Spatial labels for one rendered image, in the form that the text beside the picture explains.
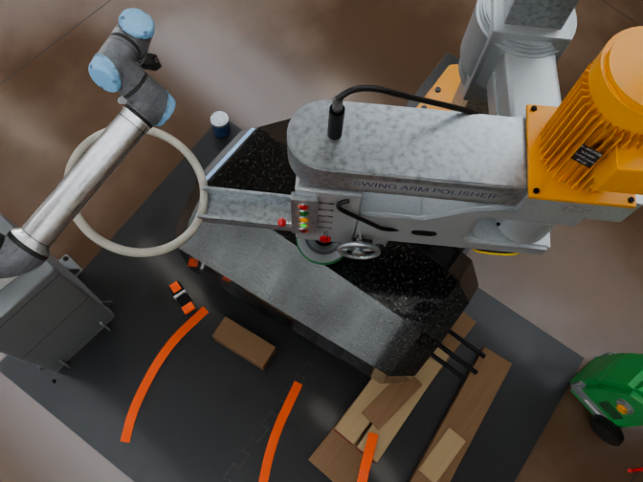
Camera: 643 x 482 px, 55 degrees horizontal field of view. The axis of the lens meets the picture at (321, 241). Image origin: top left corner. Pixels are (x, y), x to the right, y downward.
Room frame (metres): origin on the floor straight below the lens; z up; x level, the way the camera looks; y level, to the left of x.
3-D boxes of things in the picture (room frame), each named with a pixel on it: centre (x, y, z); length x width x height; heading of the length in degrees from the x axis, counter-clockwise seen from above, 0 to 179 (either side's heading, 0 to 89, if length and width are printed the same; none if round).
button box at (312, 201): (0.73, 0.06, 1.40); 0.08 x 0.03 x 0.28; 90
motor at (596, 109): (0.82, -0.67, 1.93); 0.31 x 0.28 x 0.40; 0
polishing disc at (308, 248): (0.84, -0.01, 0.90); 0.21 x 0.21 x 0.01
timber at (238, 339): (0.53, 0.33, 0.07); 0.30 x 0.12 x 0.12; 64
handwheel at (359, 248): (0.72, -0.13, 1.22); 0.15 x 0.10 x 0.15; 90
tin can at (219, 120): (1.76, 0.63, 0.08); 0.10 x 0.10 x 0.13
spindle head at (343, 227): (0.84, -0.09, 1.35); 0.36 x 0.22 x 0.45; 90
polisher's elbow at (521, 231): (0.84, -0.67, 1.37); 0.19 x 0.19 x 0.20
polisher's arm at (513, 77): (1.29, -0.63, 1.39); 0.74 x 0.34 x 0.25; 4
